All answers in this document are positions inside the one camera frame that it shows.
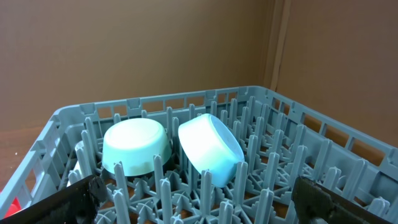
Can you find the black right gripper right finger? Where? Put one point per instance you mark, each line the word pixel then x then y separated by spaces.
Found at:
pixel 313 201

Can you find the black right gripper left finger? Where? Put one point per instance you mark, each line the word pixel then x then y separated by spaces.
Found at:
pixel 76 204

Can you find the green bowl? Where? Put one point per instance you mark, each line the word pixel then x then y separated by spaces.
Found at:
pixel 134 143

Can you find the light blue bowl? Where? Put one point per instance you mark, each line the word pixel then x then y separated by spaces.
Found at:
pixel 210 145

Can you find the white plastic spoon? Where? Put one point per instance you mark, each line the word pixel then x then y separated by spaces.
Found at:
pixel 76 172

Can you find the grey dishwasher rack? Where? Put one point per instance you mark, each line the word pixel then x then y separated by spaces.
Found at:
pixel 281 140

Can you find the red plastic tray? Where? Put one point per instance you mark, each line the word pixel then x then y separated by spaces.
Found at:
pixel 14 208

